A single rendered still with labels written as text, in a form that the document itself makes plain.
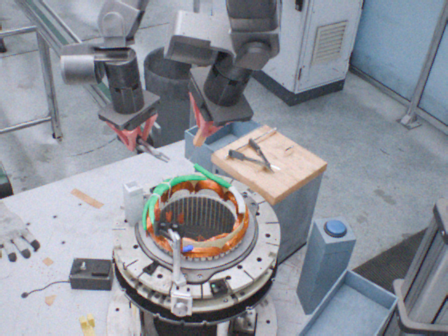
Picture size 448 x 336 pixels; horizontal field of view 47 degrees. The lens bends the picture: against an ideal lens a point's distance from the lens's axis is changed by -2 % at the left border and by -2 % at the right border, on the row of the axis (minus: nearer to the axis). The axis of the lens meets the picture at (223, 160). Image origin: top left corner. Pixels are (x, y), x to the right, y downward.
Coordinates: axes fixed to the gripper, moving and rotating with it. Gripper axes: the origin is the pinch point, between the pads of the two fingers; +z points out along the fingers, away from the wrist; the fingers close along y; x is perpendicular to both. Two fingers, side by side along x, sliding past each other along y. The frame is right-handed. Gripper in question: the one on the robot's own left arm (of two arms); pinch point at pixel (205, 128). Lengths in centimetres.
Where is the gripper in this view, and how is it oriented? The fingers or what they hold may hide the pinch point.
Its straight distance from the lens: 83.3
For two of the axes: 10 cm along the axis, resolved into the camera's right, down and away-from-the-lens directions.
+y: 4.0, 8.2, -4.1
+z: -3.0, 5.4, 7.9
